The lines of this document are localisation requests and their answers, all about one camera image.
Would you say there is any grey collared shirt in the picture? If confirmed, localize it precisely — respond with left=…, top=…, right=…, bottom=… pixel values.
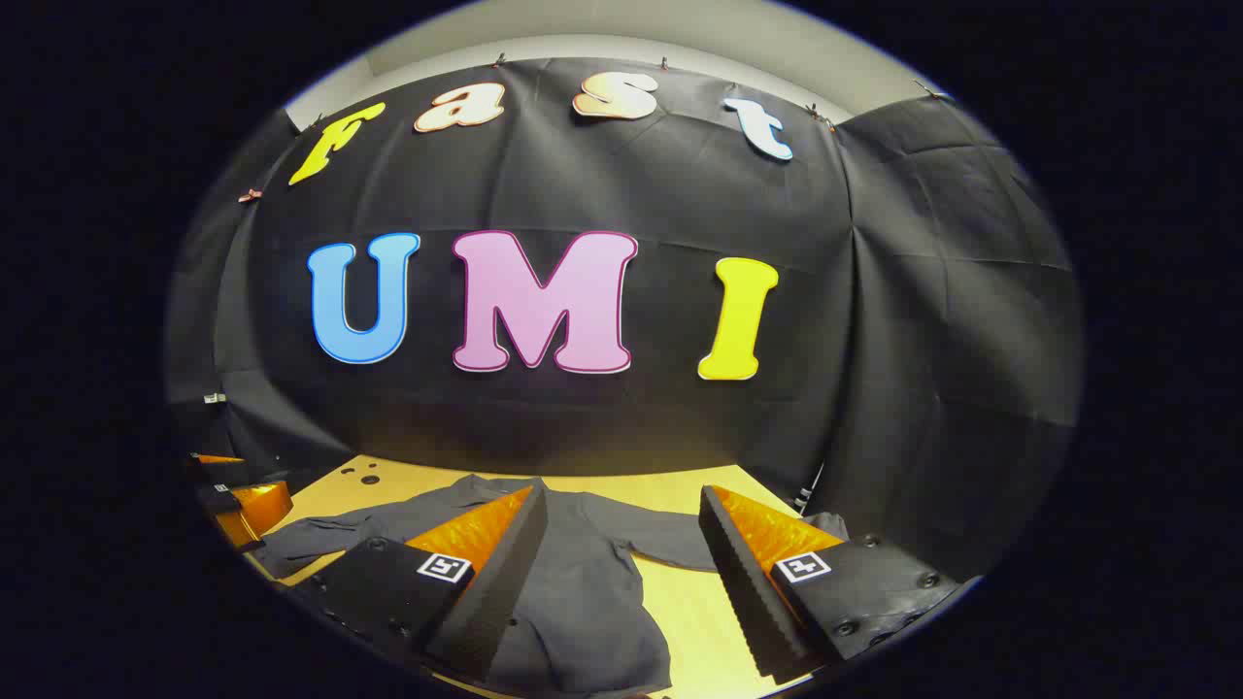
left=254, top=474, right=851, bottom=699

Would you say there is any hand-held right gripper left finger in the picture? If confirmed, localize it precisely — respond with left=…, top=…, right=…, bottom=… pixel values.
left=286, top=483, right=550, bottom=685

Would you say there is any black backdrop cloth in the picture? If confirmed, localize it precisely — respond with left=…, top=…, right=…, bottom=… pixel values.
left=165, top=56, right=1084, bottom=583

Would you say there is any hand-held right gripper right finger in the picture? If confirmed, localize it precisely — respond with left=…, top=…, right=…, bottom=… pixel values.
left=697, top=483, right=964, bottom=682

